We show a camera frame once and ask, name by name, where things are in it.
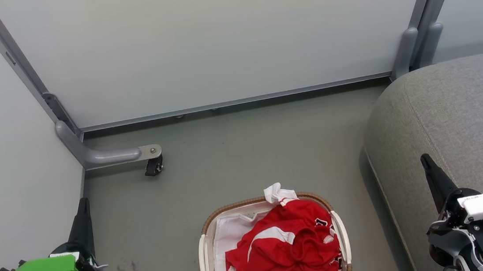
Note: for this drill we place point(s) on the red jersey with black lettering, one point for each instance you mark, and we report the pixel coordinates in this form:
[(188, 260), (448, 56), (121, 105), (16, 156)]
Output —
[(302, 213)]

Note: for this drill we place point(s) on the white garment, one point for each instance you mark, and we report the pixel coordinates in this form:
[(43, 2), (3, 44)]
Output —
[(276, 194)]

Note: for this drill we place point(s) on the red shorts with white stripe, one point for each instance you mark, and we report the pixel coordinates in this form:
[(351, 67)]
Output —
[(281, 269)]

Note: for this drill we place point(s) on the grey fabric sofa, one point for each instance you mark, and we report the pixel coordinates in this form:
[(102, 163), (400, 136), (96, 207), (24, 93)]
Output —
[(465, 109)]

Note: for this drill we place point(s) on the black caster wheel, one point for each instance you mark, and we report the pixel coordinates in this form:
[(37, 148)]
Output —
[(154, 166)]

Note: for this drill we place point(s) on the grey panel bottom rail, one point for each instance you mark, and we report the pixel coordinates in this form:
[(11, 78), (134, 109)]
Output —
[(83, 181), (238, 101)]

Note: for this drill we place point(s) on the grey partition post rounded foot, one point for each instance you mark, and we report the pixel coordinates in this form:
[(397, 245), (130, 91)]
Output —
[(432, 42), (406, 49)]

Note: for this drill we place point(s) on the grey partition post with slots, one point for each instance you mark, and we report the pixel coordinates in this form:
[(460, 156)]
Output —
[(17, 59)]

